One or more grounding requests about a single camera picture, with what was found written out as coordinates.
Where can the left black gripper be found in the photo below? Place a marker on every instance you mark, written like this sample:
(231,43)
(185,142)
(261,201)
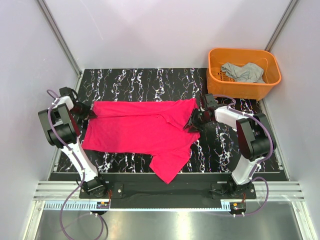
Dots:
(92,114)

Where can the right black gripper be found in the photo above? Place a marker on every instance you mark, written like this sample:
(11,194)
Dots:
(195,112)

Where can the pink t shirt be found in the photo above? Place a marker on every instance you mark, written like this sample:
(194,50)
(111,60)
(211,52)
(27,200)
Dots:
(149,127)

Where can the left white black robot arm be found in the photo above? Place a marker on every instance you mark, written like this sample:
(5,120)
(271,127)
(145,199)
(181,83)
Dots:
(61,131)

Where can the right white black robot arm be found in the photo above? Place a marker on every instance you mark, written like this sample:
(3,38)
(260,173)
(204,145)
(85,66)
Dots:
(255,140)

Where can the orange plastic basket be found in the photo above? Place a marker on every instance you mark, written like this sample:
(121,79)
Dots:
(219,84)

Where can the grey t shirt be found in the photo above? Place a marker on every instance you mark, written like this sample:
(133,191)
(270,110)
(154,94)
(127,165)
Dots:
(249,73)

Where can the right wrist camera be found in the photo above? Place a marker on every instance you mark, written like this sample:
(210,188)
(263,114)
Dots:
(208,101)

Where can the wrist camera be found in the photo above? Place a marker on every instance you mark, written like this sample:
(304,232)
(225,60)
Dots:
(208,101)
(69,92)

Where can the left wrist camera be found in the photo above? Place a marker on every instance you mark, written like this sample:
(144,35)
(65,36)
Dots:
(69,92)

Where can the slotted white cable duct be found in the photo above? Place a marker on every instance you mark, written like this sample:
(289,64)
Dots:
(99,206)

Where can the left aluminium frame post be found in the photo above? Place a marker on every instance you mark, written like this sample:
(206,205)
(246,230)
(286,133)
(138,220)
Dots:
(44,8)

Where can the aluminium frame post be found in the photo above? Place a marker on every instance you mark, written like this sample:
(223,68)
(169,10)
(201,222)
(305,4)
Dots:
(44,8)
(281,24)

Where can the right aluminium frame post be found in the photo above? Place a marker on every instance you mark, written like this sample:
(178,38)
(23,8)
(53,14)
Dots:
(281,24)

